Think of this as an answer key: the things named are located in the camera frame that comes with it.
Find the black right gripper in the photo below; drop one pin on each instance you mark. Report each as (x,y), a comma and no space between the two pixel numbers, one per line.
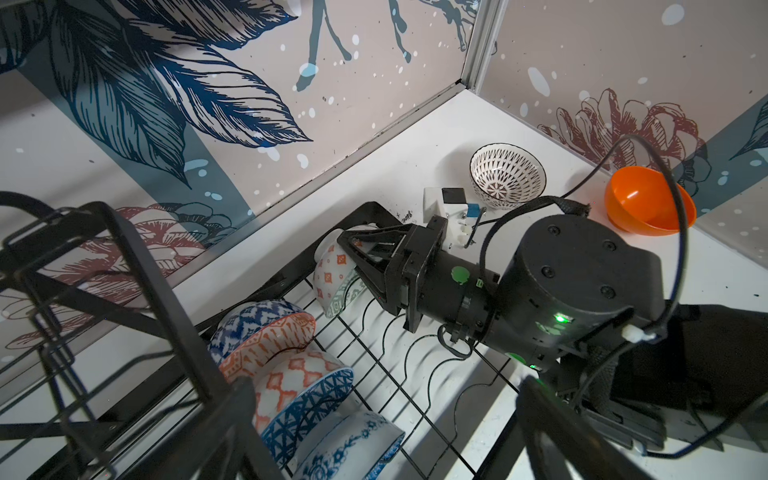
(393,262)

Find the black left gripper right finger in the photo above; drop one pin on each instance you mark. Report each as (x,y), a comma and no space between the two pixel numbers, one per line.
(558,440)

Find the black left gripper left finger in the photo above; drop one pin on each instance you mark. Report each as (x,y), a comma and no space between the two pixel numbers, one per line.
(218,443)

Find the green grey patterned bowl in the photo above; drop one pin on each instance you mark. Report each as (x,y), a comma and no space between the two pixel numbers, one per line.
(335,280)

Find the orange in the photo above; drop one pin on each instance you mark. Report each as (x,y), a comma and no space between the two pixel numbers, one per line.
(255,336)

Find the blue floral bowl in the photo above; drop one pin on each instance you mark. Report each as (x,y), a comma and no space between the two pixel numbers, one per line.
(356,446)

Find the white brown patterned bowl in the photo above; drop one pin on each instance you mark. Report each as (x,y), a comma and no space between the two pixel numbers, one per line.
(505,176)

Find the orange plastic bowl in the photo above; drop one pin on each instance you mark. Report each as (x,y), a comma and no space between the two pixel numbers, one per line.
(637,200)

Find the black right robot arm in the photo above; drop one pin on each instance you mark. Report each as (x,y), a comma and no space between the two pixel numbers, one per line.
(586,311)

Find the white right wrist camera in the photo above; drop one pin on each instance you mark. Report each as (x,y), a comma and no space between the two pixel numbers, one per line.
(462,217)

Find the black wire dish rack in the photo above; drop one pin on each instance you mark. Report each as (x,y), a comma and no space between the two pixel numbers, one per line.
(60,428)

